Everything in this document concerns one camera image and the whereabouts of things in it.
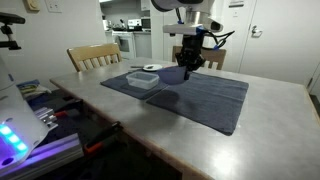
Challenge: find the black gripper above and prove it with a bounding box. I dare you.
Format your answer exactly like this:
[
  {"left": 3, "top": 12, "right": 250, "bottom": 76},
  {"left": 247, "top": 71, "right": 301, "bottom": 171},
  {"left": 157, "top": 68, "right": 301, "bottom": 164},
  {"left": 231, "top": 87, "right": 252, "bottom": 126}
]
[{"left": 175, "top": 35, "right": 205, "bottom": 81}]

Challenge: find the blue plastic bowl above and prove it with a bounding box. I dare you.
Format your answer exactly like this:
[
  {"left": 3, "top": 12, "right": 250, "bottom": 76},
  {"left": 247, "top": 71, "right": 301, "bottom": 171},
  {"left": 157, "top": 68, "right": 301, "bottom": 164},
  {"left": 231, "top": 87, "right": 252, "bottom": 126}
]
[{"left": 157, "top": 66, "right": 186, "bottom": 85}]

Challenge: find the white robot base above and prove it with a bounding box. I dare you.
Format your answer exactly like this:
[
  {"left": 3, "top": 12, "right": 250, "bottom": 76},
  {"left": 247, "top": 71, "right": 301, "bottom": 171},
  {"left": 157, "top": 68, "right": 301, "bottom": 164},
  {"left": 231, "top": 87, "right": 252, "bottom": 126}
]
[{"left": 0, "top": 58, "right": 49, "bottom": 176}]

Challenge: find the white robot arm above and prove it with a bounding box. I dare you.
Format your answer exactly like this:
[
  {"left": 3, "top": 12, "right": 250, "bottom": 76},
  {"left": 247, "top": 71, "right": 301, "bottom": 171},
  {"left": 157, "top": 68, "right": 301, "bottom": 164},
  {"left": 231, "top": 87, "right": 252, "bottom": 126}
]
[{"left": 151, "top": 0, "right": 214, "bottom": 80}]

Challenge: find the wooden chair right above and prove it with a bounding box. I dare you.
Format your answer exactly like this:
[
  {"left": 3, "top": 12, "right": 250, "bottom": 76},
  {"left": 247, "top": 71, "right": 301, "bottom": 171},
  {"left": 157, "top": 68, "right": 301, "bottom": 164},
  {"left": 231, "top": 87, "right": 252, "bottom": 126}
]
[{"left": 171, "top": 45, "right": 228, "bottom": 71}]

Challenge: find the wooden chair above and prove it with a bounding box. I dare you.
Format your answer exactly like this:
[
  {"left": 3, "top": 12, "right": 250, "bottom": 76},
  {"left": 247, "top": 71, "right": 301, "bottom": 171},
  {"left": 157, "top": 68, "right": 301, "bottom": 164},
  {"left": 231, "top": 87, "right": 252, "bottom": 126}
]
[
  {"left": 67, "top": 43, "right": 122, "bottom": 72},
  {"left": 171, "top": 45, "right": 228, "bottom": 71}
]

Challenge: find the small white plate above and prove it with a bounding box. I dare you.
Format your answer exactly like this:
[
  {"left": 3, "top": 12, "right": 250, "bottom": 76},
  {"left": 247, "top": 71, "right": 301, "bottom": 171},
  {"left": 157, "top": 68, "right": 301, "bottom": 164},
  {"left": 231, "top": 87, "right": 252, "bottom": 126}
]
[{"left": 142, "top": 64, "right": 163, "bottom": 72}]

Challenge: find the dark blue mat right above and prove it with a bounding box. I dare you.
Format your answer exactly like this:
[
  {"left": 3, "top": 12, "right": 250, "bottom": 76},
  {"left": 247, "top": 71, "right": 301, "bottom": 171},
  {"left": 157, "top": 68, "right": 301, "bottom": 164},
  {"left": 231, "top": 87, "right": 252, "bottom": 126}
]
[{"left": 147, "top": 73, "right": 249, "bottom": 136}]

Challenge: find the dark blue mat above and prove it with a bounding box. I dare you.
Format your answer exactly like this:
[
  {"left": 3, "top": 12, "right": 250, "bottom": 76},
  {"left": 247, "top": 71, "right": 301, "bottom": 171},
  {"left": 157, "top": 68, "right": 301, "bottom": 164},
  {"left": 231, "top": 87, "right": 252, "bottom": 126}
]
[
  {"left": 147, "top": 73, "right": 249, "bottom": 136},
  {"left": 101, "top": 73, "right": 167, "bottom": 100}
]

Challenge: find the metal spoon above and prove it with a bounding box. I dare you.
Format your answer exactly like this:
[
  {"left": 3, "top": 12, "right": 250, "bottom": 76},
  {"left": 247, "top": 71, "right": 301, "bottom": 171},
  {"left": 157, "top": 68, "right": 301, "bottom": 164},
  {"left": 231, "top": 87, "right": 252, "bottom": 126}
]
[{"left": 130, "top": 66, "right": 153, "bottom": 69}]

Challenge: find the clear plastic container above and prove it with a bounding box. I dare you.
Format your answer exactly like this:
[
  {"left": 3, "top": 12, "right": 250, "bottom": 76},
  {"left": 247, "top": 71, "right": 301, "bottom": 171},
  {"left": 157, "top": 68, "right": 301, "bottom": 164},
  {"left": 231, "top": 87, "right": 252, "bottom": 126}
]
[{"left": 126, "top": 71, "right": 159, "bottom": 90}]

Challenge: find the dark blue mat left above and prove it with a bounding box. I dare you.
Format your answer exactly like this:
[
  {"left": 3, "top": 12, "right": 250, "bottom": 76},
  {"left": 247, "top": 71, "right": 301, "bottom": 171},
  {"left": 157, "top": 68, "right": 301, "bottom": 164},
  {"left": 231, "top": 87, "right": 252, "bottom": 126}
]
[{"left": 101, "top": 73, "right": 167, "bottom": 100}]

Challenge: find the microwave oven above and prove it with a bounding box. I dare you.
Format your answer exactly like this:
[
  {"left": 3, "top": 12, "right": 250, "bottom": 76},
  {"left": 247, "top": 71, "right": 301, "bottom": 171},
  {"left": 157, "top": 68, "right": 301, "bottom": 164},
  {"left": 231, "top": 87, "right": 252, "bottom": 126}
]
[{"left": 141, "top": 17, "right": 151, "bottom": 29}]

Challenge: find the white kitchen stove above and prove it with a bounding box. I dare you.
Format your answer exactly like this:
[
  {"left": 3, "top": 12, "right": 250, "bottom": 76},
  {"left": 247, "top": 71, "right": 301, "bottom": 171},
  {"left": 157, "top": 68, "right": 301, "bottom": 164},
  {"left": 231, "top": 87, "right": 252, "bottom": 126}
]
[{"left": 112, "top": 31, "right": 136, "bottom": 59}]

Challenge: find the wooden chair left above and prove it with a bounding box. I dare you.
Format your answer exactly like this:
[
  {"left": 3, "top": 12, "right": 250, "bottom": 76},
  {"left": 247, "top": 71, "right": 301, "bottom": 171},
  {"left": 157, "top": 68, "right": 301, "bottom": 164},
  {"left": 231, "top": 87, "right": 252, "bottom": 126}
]
[{"left": 67, "top": 43, "right": 122, "bottom": 72}]

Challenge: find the folded cloth pile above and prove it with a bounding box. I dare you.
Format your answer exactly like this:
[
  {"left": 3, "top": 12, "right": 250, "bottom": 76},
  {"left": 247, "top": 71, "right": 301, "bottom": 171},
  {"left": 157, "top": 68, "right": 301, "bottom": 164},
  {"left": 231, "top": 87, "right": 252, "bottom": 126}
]
[{"left": 17, "top": 79, "right": 52, "bottom": 99}]

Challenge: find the beige thermostat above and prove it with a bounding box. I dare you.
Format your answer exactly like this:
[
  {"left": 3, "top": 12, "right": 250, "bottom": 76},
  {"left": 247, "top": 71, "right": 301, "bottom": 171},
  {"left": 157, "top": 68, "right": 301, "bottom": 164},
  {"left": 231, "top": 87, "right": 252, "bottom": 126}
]
[{"left": 24, "top": 0, "right": 40, "bottom": 12}]

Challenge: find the silver door handle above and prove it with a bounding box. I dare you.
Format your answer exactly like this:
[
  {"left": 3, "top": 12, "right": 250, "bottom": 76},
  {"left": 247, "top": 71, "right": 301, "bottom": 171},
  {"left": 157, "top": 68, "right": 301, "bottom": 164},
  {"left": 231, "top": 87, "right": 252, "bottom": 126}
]
[{"left": 251, "top": 25, "right": 262, "bottom": 38}]

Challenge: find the orange handled clamp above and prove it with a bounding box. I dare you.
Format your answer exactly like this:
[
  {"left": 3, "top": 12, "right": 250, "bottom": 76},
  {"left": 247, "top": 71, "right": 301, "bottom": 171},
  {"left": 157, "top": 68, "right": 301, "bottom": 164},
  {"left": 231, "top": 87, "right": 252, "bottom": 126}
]
[{"left": 83, "top": 121, "right": 123, "bottom": 154}]

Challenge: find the aluminium rail frame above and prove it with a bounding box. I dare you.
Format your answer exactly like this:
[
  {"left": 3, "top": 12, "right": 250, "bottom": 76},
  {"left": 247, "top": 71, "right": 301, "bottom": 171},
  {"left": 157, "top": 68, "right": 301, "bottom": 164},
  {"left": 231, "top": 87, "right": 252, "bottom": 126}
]
[{"left": 0, "top": 133, "right": 84, "bottom": 180}]

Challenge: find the black camera on mount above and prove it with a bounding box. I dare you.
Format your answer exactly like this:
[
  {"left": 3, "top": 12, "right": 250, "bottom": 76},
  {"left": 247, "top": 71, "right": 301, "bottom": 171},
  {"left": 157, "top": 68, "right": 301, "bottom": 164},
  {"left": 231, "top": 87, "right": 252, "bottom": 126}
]
[{"left": 0, "top": 12, "right": 26, "bottom": 50}]

